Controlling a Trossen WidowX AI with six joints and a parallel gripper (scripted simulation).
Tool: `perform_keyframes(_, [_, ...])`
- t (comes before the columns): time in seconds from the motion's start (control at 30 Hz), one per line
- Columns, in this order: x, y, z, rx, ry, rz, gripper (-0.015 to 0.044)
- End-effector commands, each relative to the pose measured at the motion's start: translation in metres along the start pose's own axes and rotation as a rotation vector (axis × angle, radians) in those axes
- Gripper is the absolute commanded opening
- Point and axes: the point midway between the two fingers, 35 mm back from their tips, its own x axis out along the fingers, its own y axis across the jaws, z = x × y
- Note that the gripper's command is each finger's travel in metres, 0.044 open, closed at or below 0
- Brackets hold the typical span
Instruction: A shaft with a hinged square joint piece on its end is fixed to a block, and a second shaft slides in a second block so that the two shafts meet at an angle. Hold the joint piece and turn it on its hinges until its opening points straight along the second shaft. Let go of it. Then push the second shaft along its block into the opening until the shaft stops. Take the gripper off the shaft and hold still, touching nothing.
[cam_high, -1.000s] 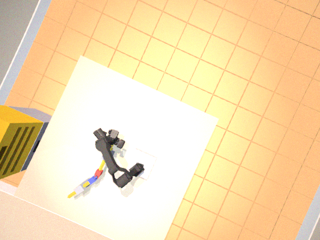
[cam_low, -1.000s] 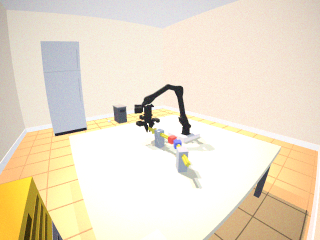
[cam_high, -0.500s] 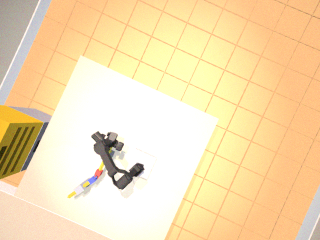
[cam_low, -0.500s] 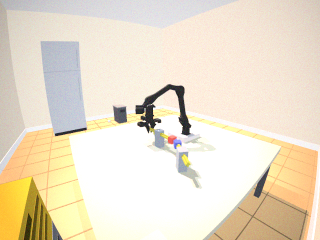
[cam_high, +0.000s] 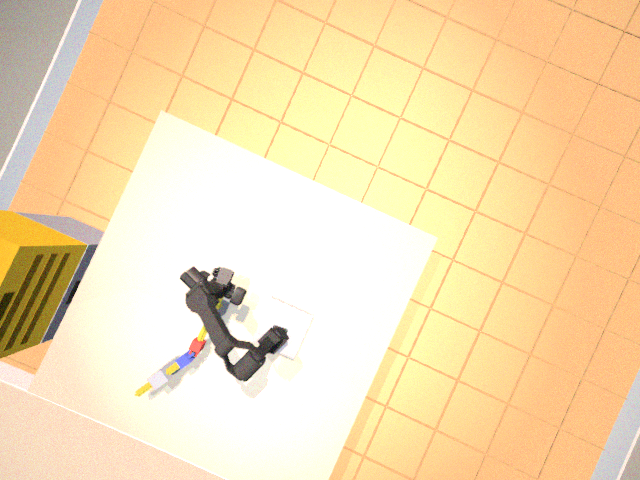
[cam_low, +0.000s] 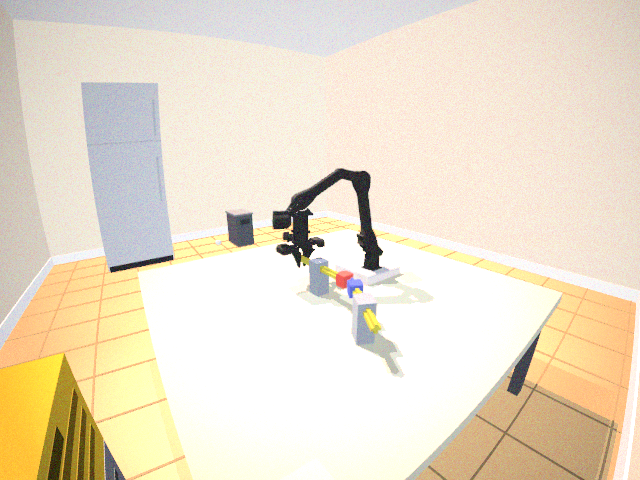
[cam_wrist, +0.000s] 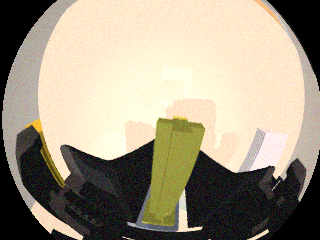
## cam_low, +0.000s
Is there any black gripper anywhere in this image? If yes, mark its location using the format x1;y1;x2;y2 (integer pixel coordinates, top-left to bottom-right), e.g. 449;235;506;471
276;228;325;268

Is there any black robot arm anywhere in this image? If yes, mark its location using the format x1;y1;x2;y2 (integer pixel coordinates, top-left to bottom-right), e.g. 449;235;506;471
271;168;383;271

